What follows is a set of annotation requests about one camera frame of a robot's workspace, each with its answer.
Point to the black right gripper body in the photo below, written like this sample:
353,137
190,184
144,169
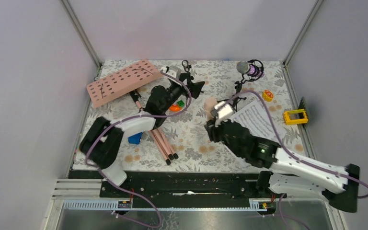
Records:
217,133

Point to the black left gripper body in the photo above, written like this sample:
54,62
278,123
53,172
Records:
175,90

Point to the small black tripod stand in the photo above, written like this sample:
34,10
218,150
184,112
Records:
187,67

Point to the pink microphone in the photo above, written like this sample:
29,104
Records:
209,104

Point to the sheet music page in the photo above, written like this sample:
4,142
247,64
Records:
254,117

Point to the purple glitter microphone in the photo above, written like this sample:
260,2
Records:
251,68

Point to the pink music stand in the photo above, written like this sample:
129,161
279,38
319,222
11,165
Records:
127,81

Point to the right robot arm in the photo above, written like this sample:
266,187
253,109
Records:
286,172

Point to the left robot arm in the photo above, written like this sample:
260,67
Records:
101,143

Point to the floral patterned table mat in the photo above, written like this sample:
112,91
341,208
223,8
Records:
186,132

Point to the orange curved toy piece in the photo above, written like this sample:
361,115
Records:
175,108

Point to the yellow flower toy block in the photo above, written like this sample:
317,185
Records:
267,95

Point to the blue toy car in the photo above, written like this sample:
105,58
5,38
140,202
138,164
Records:
135,139

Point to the black microphone tripod stand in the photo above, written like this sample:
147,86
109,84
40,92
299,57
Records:
244,79

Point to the dark green baseplate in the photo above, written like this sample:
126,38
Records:
305,114

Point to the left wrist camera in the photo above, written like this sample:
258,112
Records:
173,71

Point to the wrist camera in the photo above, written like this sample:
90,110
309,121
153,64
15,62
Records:
222,111
173,71

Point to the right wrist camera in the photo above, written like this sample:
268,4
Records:
222,111

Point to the yellow window frame brick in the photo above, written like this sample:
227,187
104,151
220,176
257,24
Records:
292,117

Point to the grey slotted cable duct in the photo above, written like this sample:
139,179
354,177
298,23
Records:
174,204

